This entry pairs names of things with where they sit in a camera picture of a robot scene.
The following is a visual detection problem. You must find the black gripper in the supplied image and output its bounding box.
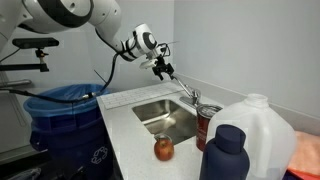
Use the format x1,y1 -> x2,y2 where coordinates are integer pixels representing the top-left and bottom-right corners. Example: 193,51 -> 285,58
151,54 -> 177,82

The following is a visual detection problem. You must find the chrome sink faucet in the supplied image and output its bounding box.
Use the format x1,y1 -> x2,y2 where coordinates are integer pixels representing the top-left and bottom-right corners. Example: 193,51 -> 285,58
171,75 -> 203,110

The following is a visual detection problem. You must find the white ribbed drying mat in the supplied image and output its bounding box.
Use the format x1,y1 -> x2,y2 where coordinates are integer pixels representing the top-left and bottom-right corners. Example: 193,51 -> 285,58
99,81 -> 184,111

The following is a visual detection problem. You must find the steel sink basin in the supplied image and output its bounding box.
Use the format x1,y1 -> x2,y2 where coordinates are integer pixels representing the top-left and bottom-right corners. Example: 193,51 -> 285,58
131,98 -> 201,146

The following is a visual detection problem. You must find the red can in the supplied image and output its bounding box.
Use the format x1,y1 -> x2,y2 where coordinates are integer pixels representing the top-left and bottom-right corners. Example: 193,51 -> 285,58
195,103 -> 224,153

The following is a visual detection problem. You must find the red apple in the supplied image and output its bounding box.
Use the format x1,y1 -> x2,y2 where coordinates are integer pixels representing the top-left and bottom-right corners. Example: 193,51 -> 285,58
153,134 -> 175,162

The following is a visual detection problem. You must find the navy water bottle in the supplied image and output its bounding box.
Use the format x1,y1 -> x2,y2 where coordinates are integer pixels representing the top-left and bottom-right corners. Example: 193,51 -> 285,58
198,123 -> 250,180

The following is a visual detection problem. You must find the white plastic jug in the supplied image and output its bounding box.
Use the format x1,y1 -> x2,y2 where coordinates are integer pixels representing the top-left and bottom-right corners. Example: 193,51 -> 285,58
205,93 -> 298,180

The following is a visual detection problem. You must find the blue bin liner bag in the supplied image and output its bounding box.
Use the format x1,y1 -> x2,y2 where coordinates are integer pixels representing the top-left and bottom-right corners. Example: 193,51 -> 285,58
23,83 -> 111,118

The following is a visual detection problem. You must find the blue recycling bin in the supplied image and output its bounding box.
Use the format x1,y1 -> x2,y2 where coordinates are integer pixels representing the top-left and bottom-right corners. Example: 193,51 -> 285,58
23,83 -> 116,180

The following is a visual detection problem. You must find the blue cloth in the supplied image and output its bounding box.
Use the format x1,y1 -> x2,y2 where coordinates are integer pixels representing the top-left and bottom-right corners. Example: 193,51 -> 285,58
282,170 -> 296,180

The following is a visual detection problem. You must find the orange cloth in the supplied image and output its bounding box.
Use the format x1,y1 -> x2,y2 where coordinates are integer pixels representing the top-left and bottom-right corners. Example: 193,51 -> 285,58
286,129 -> 320,178

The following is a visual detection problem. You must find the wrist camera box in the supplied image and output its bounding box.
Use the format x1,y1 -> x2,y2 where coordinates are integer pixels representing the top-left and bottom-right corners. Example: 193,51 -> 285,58
138,57 -> 158,70

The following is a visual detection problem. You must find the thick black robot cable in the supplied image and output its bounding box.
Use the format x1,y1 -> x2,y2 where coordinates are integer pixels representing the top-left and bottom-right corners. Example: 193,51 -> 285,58
0,51 -> 122,104

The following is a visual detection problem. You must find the black stereo camera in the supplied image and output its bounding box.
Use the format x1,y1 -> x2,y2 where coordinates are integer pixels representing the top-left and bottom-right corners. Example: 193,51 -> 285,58
11,37 -> 60,50

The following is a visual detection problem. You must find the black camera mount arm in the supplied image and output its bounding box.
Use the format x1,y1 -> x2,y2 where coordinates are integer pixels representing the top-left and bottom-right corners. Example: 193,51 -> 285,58
0,48 -> 51,73

